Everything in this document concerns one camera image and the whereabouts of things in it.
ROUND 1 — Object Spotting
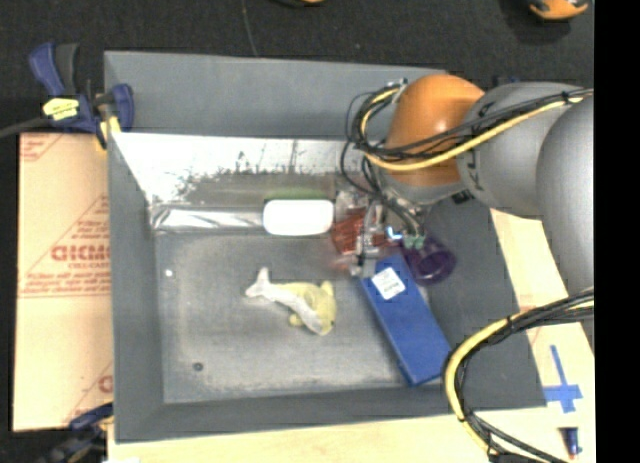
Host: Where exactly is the red clear plastic container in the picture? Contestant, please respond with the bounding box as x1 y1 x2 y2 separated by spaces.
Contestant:
329 190 374 272

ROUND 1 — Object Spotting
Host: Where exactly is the purple clear plastic cup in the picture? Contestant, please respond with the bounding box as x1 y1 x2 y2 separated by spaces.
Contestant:
402 235 457 286

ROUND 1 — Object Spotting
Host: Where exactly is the white and green sponge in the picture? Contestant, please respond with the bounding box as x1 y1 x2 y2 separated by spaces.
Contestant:
262 188 335 237

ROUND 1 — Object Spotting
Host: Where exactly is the yellow and white toy fish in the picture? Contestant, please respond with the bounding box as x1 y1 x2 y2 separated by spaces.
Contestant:
244 266 337 336

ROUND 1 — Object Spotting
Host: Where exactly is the blue box with white label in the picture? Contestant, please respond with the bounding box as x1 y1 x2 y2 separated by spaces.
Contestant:
358 253 453 387

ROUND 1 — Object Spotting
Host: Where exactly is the grey metal bin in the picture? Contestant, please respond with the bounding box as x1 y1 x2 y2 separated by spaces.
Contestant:
103 50 547 443

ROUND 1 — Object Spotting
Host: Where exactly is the brown cardboard board, red print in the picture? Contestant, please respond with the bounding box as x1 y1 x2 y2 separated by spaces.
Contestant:
12 131 115 432

